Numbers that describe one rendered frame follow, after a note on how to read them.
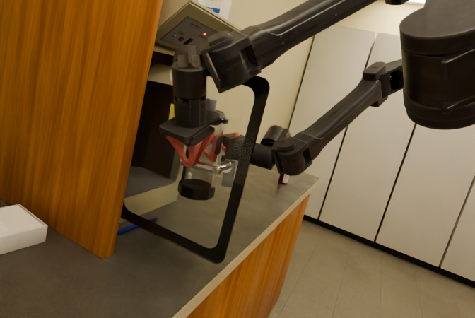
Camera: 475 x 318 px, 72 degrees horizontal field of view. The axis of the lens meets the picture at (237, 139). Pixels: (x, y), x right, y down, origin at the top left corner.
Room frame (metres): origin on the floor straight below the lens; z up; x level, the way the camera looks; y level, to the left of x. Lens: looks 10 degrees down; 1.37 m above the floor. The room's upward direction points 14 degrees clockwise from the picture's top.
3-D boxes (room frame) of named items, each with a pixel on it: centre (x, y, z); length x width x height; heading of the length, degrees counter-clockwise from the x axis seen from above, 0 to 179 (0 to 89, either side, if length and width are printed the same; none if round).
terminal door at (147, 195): (0.68, 0.11, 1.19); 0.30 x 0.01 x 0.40; 69
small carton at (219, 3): (0.90, 0.14, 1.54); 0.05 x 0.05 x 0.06; 68
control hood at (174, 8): (0.86, 0.15, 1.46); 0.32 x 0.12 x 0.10; 157
